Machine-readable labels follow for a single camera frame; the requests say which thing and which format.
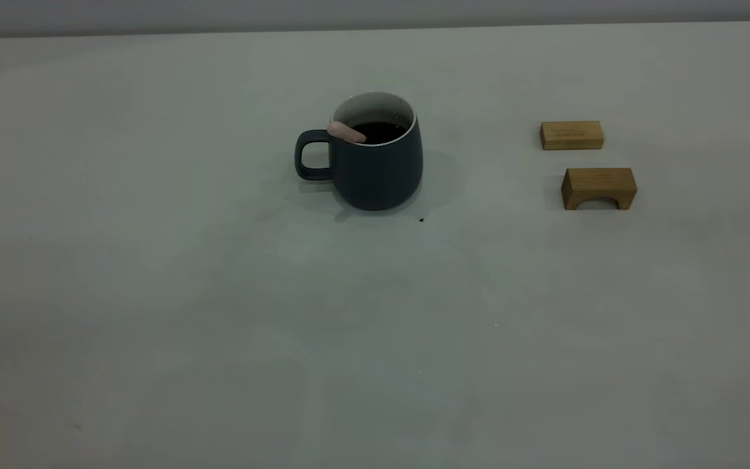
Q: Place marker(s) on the dark grey ceramic mug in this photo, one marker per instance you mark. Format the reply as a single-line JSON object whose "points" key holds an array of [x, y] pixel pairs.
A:
{"points": [[375, 172]]}

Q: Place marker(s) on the dark coffee liquid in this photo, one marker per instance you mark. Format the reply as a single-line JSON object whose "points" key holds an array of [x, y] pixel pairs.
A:
{"points": [[385, 132]]}

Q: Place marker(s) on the rectangular wooden block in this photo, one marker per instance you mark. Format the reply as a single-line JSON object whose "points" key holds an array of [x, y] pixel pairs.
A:
{"points": [[570, 135]]}

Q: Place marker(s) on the arched wooden block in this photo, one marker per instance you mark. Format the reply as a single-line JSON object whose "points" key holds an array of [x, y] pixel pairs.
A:
{"points": [[599, 182]]}

